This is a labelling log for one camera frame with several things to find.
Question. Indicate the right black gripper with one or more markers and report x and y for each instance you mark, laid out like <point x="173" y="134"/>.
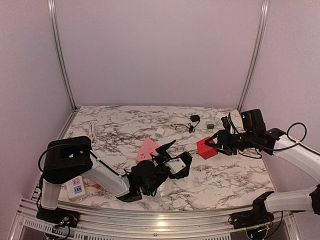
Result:
<point x="226" y="142"/>

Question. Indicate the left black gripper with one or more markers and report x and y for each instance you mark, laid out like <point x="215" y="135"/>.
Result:
<point x="165" y="155"/>

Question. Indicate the red cube socket adapter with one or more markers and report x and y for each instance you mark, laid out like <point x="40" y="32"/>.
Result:
<point x="204" y="150"/>

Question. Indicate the pink triangular power strip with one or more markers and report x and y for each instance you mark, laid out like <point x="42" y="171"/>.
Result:
<point x="146" y="151"/>

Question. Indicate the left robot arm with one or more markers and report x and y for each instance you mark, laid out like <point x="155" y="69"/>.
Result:
<point x="69" y="158"/>

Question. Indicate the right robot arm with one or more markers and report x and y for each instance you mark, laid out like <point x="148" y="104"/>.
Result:
<point x="275" y="142"/>

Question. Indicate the green plug adapter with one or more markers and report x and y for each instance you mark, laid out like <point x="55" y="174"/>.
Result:
<point x="209" y="124"/>

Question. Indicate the white travel adapter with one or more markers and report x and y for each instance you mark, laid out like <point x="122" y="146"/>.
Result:
<point x="218" y="116"/>

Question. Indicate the white usb charger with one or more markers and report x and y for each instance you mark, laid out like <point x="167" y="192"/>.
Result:
<point x="160" y="132"/>

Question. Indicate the white pastel power strip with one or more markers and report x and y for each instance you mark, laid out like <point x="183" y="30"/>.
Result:
<point x="76" y="191"/>

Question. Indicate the black adapter with cable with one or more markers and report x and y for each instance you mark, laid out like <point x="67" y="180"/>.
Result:
<point x="195" y="120"/>

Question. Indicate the front aluminium rail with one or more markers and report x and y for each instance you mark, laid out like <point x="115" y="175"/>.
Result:
<point x="95" y="223"/>

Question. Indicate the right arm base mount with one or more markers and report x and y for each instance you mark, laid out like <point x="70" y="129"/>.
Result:
<point x="256" y="216"/>

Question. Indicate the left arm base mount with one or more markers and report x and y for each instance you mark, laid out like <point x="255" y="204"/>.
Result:
<point x="59" y="216"/>

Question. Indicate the right aluminium frame post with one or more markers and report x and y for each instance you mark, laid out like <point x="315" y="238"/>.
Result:
<point x="259" y="39"/>

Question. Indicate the aluminium frame post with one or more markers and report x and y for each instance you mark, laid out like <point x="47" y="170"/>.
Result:
<point x="259" y="39"/>
<point x="60" y="55"/>

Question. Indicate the left aluminium frame post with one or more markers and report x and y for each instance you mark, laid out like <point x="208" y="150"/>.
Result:
<point x="60" y="55"/>

